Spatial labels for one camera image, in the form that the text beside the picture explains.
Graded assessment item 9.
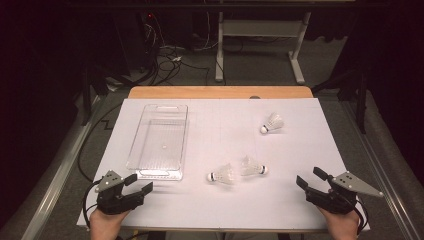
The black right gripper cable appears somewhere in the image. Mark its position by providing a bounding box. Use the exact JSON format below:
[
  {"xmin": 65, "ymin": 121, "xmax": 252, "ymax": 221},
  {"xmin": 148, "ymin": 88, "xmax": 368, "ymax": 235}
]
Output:
[{"xmin": 352, "ymin": 196, "xmax": 370, "ymax": 236}]

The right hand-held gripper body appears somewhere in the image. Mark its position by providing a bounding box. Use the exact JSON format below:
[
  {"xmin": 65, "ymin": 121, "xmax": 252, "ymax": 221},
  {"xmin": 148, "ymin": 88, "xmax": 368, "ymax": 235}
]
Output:
[{"xmin": 304, "ymin": 170, "xmax": 385, "ymax": 215}]

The aluminium floor rail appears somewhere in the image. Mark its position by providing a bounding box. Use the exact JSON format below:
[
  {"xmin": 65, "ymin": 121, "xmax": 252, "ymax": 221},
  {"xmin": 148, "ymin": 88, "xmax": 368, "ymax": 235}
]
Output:
[
  {"xmin": 19, "ymin": 94, "xmax": 105, "ymax": 240},
  {"xmin": 339, "ymin": 99, "xmax": 424, "ymax": 240}
]

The dark equipment box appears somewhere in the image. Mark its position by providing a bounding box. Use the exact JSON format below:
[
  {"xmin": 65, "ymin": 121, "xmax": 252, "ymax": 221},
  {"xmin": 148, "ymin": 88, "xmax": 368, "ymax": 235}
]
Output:
[{"xmin": 112, "ymin": 9, "xmax": 160, "ymax": 77}]

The white feather shuttlecock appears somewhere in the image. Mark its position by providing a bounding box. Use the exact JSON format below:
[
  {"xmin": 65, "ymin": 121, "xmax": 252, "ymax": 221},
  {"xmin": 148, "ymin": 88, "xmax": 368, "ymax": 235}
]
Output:
[
  {"xmin": 259, "ymin": 112, "xmax": 285, "ymax": 135},
  {"xmin": 239, "ymin": 155, "xmax": 269, "ymax": 177},
  {"xmin": 206, "ymin": 163, "xmax": 236, "ymax": 186}
]

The person's left hand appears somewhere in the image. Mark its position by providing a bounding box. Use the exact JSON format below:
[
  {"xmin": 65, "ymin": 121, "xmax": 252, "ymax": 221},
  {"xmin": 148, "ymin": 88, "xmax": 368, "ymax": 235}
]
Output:
[{"xmin": 89, "ymin": 208, "xmax": 131, "ymax": 240}]

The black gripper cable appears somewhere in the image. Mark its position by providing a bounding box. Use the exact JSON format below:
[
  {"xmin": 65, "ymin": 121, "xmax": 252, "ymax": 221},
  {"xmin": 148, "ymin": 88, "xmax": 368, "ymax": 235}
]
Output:
[
  {"xmin": 352, "ymin": 196, "xmax": 370, "ymax": 236},
  {"xmin": 82, "ymin": 179, "xmax": 102, "ymax": 231}
]

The person's right hand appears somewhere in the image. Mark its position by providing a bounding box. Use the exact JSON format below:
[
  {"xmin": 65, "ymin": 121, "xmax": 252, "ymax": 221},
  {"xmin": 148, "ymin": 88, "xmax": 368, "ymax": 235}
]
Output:
[{"xmin": 316, "ymin": 205, "xmax": 363, "ymax": 240}]

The white table cover board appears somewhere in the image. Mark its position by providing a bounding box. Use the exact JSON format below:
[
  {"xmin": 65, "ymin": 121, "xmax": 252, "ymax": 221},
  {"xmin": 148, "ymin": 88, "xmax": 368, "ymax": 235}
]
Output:
[{"xmin": 76, "ymin": 97, "xmax": 371, "ymax": 233}]

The black floor cable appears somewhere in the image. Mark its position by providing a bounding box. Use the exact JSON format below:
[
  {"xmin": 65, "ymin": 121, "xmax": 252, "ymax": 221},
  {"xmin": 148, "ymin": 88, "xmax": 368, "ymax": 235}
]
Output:
[{"xmin": 77, "ymin": 103, "xmax": 124, "ymax": 183}]

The clear plastic tray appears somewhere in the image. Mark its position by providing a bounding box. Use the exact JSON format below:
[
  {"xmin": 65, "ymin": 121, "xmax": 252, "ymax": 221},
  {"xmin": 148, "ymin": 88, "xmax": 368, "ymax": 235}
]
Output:
[{"xmin": 125, "ymin": 103, "xmax": 190, "ymax": 182}]

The white metal stand frame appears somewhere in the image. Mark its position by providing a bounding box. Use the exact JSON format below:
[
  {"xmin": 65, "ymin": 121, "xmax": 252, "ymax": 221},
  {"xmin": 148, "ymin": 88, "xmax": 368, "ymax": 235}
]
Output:
[{"xmin": 214, "ymin": 11, "xmax": 313, "ymax": 86}]

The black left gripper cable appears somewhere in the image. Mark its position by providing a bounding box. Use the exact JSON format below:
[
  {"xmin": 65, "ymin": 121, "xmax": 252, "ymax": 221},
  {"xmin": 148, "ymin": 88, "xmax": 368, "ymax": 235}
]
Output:
[{"xmin": 82, "ymin": 179, "xmax": 102, "ymax": 231}]

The black stand leg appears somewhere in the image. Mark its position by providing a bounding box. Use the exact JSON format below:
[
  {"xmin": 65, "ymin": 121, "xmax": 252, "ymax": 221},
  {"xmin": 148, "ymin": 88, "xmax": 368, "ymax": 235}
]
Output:
[
  {"xmin": 311, "ymin": 64, "xmax": 370, "ymax": 135},
  {"xmin": 81, "ymin": 64, "xmax": 134, "ymax": 127}
]

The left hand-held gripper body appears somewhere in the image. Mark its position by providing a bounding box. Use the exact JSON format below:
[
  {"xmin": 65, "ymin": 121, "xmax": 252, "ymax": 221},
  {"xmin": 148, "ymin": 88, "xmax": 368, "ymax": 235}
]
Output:
[{"xmin": 94, "ymin": 169, "xmax": 146, "ymax": 216}]

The tangle of floor cables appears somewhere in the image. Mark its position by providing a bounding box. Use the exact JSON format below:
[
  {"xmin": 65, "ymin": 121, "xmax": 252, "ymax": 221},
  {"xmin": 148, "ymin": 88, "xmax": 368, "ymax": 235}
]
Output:
[{"xmin": 143, "ymin": 13, "xmax": 218, "ymax": 86}]

